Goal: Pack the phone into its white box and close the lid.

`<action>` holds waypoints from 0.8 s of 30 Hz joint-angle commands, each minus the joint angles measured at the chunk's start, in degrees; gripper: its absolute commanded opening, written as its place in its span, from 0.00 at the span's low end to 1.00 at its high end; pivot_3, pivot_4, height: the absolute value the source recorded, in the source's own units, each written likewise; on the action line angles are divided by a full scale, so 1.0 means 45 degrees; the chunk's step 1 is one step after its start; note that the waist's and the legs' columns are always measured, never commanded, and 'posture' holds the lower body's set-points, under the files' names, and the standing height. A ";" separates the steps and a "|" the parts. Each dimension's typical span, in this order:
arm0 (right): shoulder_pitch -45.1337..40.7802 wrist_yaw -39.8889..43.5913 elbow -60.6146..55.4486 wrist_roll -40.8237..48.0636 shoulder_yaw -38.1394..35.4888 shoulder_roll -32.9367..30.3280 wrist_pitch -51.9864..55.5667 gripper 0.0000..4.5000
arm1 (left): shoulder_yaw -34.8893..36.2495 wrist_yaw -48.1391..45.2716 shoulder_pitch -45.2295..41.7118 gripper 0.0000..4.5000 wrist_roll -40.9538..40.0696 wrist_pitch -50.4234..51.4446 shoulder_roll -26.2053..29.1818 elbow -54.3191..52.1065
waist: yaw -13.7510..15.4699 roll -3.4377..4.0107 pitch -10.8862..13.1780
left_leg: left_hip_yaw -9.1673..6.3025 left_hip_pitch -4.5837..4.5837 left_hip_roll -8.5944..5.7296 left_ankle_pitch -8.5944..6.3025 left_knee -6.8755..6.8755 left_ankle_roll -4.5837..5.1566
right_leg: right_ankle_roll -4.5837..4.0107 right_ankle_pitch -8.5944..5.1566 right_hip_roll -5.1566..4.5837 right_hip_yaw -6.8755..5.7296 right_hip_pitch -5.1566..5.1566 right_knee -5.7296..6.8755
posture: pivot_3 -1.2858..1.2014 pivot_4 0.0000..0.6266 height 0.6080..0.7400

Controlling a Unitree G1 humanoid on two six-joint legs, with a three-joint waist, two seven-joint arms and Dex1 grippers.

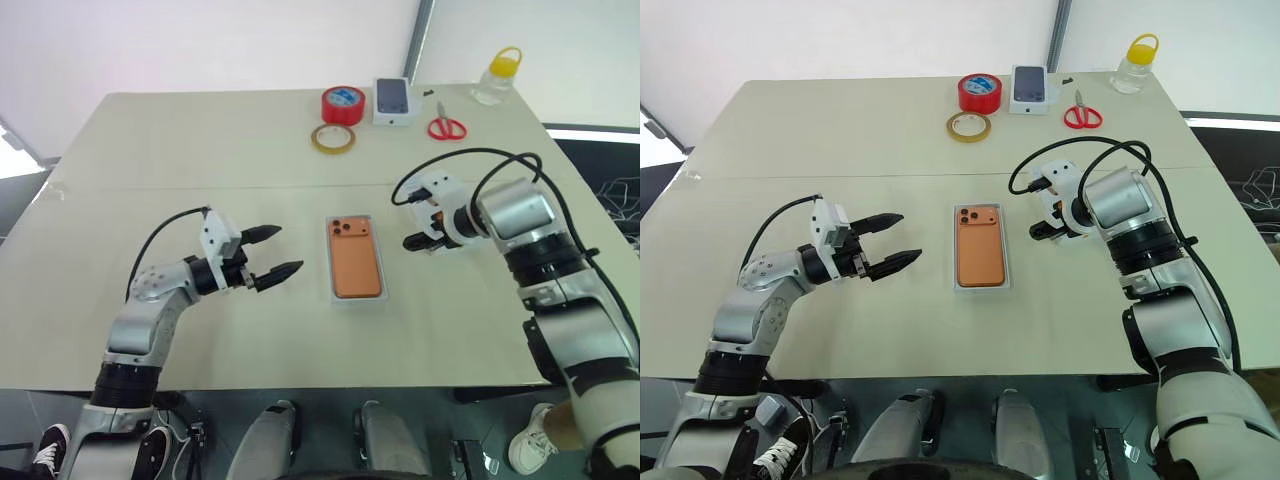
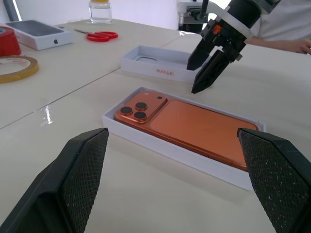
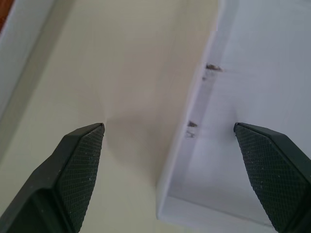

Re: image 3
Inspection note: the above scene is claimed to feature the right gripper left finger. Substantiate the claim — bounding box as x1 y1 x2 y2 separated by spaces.
0 123 105 233

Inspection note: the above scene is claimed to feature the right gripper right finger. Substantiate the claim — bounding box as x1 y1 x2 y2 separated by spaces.
233 122 311 233

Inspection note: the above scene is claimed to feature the white box base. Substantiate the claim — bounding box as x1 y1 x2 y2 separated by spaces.
155 0 311 229

